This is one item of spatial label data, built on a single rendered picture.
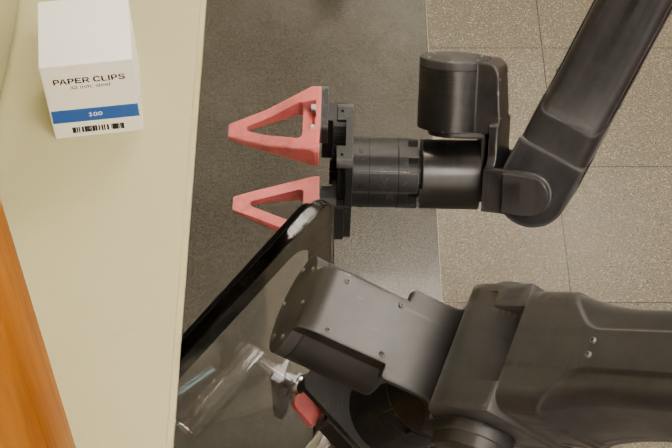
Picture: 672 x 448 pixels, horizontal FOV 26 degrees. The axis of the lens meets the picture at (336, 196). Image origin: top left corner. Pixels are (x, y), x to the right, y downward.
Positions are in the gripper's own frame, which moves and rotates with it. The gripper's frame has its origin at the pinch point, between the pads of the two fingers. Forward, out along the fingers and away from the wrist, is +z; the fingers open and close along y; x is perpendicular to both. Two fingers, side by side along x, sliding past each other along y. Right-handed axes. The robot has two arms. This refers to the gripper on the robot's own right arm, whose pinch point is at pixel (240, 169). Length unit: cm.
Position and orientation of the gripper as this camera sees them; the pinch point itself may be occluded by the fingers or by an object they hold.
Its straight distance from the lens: 119.9
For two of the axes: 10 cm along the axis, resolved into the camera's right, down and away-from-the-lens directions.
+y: 0.2, -6.0, -8.0
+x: -0.2, 8.0, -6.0
